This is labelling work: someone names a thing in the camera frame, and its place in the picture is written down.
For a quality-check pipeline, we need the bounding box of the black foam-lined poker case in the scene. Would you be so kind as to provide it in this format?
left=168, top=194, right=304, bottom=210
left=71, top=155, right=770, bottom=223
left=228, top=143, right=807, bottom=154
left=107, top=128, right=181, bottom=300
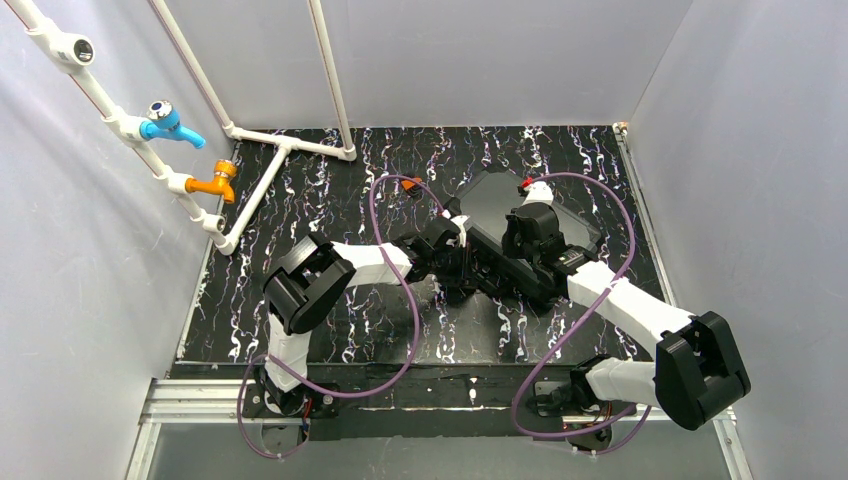
left=433, top=170, right=604, bottom=312

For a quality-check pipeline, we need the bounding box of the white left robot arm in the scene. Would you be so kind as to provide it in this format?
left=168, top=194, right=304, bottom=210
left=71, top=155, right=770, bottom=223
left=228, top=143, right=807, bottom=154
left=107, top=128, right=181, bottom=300
left=262, top=214, right=469, bottom=394

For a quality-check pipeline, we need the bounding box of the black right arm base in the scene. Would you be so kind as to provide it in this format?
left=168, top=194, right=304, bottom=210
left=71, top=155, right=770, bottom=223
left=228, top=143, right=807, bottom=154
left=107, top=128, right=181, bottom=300
left=525, top=354, right=613, bottom=453

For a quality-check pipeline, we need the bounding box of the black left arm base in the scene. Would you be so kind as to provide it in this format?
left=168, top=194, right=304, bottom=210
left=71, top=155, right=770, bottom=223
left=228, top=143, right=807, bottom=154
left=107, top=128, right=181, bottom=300
left=236, top=365, right=341, bottom=461

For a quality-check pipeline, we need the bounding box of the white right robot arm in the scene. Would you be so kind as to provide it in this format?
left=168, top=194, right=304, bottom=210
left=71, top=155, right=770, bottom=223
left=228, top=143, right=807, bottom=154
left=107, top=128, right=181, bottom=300
left=502, top=202, right=752, bottom=430

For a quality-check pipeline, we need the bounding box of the small orange black clip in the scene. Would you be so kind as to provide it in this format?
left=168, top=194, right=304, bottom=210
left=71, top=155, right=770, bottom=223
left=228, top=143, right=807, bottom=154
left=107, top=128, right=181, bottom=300
left=401, top=176, right=422, bottom=198

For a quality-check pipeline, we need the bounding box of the orange plastic faucet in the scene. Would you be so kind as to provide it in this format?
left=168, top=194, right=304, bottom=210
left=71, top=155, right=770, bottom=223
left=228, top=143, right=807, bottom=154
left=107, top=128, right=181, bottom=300
left=184, top=159, right=238, bottom=204

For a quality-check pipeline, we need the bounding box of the blue plastic faucet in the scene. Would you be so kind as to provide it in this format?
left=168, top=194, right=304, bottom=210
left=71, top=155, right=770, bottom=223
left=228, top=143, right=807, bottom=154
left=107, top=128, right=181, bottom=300
left=139, top=100, right=206, bottom=149

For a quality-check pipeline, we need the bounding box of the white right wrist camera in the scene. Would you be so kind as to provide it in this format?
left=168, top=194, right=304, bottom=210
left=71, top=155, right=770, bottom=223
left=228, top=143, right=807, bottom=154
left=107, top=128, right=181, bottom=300
left=518, top=178, right=554, bottom=206

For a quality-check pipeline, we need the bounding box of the aluminium front rail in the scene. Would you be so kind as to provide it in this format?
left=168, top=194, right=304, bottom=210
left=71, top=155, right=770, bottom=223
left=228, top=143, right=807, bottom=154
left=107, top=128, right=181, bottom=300
left=136, top=379, right=753, bottom=479

